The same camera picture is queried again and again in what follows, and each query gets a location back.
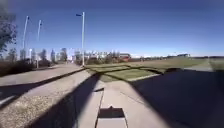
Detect distant low building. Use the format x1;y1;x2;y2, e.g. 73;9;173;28
176;53;192;59

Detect gravel strip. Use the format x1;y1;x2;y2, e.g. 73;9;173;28
0;68;101;128

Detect dark leafy tree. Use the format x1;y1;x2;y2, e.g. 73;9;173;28
0;9;18;58

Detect leaning white pole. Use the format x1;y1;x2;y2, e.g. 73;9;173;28
21;15;30;51
35;19;43;69

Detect row of trees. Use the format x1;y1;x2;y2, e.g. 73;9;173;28
6;47;122;66

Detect green grass field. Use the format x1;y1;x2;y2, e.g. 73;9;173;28
84;57;224;83

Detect low bushes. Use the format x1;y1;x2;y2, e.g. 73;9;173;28
0;59;51;78

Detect tall white street lamp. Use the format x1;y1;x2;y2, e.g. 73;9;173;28
75;11;86;67

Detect red building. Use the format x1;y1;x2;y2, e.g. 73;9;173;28
119;53;132;62

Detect grey concrete path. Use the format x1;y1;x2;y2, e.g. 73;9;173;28
74;68;224;128

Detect robot's own part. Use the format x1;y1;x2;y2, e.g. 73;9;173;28
94;105;129;128

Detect grey asphalt road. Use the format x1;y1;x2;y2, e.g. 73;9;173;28
0;63;84;107

